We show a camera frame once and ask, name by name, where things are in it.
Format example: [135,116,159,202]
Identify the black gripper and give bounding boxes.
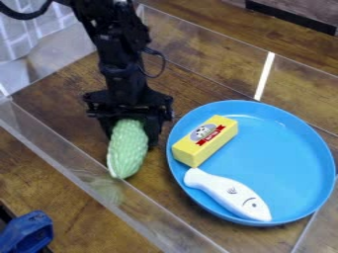
[82,62,172,147]

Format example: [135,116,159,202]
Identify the green bitter gourd toy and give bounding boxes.
[106,119,148,179]

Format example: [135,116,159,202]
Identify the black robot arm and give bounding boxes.
[68,0,172,146]

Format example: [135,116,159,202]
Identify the blue round plastic tray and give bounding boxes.
[167,100,335,226]

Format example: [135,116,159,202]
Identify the yellow butter block toy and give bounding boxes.
[171,115,239,168]

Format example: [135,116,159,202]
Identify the white patterned curtain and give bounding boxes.
[0,0,89,65]

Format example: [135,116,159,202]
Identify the white fish toy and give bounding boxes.
[183,168,272,221]

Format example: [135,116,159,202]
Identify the clear acrylic enclosure wall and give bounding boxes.
[0,2,338,253]

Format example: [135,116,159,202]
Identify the black cable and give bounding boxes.
[0,0,168,79]

